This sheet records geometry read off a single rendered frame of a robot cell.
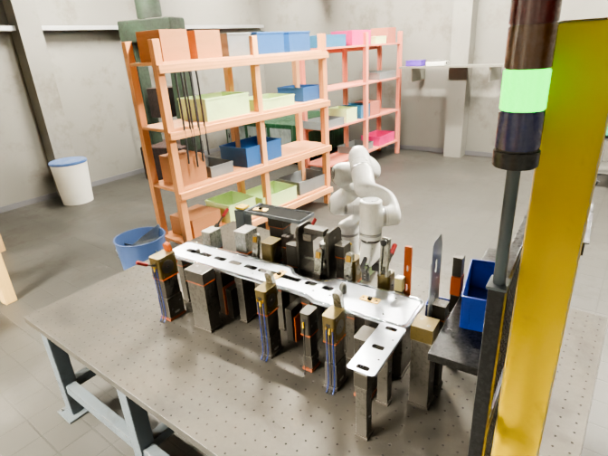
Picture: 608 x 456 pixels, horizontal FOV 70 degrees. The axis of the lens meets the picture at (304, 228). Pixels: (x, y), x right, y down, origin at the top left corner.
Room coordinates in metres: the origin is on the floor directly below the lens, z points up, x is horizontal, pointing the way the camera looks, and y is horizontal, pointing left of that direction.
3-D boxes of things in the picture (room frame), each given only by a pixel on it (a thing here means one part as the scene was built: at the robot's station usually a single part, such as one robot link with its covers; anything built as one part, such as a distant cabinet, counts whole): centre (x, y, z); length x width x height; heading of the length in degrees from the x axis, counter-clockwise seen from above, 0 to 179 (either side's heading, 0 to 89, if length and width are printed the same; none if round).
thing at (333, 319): (1.40, -0.09, 0.87); 0.12 x 0.07 x 0.35; 146
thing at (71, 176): (6.35, 3.39, 0.31); 0.52 x 0.52 x 0.63
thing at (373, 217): (1.55, -0.26, 1.37); 0.09 x 0.08 x 0.13; 90
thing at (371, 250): (1.55, -0.26, 1.23); 0.10 x 0.07 x 0.11; 146
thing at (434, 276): (1.39, -0.47, 1.17); 0.12 x 0.01 x 0.34; 146
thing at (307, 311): (1.51, 0.01, 0.84); 0.10 x 0.05 x 0.29; 146
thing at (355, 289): (1.82, 0.15, 1.00); 1.38 x 0.22 x 0.02; 56
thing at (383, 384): (1.30, -0.27, 0.84); 0.05 x 0.05 x 0.29; 56
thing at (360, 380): (1.15, -0.17, 0.84); 0.05 x 0.05 x 0.29; 56
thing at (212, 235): (2.29, 0.52, 0.88); 0.12 x 0.07 x 0.36; 146
